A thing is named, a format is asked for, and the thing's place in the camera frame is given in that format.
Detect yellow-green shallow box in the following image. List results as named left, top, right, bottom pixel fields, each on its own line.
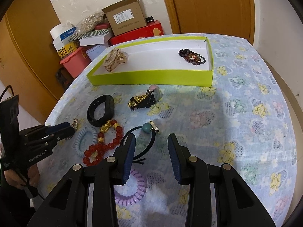
left=86, top=37, right=215, bottom=87

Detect yellow printed tin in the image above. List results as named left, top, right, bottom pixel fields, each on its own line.
left=57, top=40, right=80, bottom=58

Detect black hair tie teal bead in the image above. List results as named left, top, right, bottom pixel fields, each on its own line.
left=119, top=120, right=161, bottom=165

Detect lilac patterned container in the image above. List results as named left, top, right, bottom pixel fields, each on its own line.
left=86, top=45, right=110, bottom=62

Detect dark bead bracelet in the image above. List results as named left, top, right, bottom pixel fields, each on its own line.
left=178, top=49, right=206, bottom=65

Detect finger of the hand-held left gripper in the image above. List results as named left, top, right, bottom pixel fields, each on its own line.
left=45, top=122, right=71, bottom=134
left=51, top=126, right=76, bottom=142

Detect white paper roll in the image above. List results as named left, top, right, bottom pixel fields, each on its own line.
left=50, top=24, right=76, bottom=40

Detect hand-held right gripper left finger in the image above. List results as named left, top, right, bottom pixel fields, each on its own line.
left=28, top=134, right=136, bottom=227

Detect floral blue tablecloth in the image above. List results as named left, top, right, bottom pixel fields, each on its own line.
left=39, top=33, right=297, bottom=227

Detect green striped box lid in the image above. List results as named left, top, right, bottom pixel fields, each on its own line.
left=71, top=28, right=112, bottom=40

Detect black gold charm bracelet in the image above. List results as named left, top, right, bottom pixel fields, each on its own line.
left=128, top=85, right=164, bottom=111

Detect gold hair claw clip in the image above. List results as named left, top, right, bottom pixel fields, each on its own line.
left=103, top=48, right=128, bottom=72

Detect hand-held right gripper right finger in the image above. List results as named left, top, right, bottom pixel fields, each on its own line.
left=167, top=134, right=276, bottom=227

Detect person's left hand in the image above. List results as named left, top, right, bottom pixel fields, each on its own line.
left=4, top=163, right=41, bottom=190

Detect gold earrings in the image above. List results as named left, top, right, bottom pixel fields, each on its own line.
left=66, top=114, right=80, bottom=139

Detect wooden room door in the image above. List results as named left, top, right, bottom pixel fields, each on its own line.
left=158, top=0, right=255, bottom=46

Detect black smart band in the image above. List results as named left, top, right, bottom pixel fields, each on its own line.
left=86, top=95, right=116, bottom=126

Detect light blue coil hair tie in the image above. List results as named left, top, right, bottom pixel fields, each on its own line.
left=74, top=126, right=97, bottom=157

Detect red bead bracelet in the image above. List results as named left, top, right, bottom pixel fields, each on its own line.
left=83, top=119, right=124, bottom=166

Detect white flat box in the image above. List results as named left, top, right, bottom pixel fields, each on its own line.
left=79, top=35, right=112, bottom=47

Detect bag of gold trinkets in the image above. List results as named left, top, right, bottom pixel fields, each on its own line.
left=76, top=12, right=107, bottom=32

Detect blue and white carton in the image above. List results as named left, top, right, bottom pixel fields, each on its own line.
left=59, top=27, right=77, bottom=43

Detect purple coil hair tie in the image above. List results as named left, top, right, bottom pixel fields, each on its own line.
left=115, top=169, right=148, bottom=207

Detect red gift box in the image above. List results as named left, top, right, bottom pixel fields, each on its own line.
left=108, top=20, right=164, bottom=46

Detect pink plastic bin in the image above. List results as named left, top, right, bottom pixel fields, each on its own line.
left=60, top=46, right=91, bottom=78

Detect open cardboard box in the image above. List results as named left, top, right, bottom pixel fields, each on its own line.
left=102, top=0, right=147, bottom=36

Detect wooden wardrobe door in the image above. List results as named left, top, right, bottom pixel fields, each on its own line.
left=0, top=0, right=64, bottom=123

